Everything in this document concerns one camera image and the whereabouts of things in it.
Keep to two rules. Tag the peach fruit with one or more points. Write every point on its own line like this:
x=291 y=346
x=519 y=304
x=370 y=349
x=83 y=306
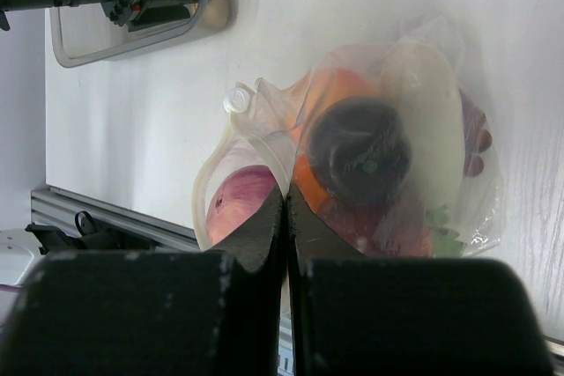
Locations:
x=319 y=89

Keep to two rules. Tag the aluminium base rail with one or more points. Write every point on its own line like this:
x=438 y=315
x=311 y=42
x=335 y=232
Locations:
x=58 y=207

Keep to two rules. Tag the grey plastic food bin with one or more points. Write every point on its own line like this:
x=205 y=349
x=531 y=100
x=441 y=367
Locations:
x=84 y=34

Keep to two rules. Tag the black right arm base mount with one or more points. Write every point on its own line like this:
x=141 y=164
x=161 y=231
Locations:
x=93 y=235

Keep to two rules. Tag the pink onion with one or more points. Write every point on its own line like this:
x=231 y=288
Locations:
x=238 y=197

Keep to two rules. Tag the orange fruit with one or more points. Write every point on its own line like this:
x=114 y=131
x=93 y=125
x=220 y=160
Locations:
x=318 y=199

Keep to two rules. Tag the dark mangosteen fruit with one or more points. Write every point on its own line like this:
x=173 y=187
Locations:
x=357 y=150

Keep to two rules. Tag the purple grape bunch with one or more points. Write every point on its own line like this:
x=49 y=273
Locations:
x=477 y=138

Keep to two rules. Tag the white radish with leaves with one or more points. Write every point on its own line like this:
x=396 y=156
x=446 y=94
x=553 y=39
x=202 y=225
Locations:
x=418 y=80

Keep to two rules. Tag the clear zip top bag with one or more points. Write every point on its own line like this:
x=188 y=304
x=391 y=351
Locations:
x=256 y=133

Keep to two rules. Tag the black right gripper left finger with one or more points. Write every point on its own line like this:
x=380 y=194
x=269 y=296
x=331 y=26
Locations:
x=154 y=313

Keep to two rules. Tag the garlic bulb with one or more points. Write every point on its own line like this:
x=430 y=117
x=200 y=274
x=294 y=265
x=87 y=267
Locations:
x=215 y=14

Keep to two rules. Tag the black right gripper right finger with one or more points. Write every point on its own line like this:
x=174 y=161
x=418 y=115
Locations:
x=355 y=315

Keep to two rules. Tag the dark red apple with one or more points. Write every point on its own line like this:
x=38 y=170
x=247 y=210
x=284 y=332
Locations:
x=396 y=230

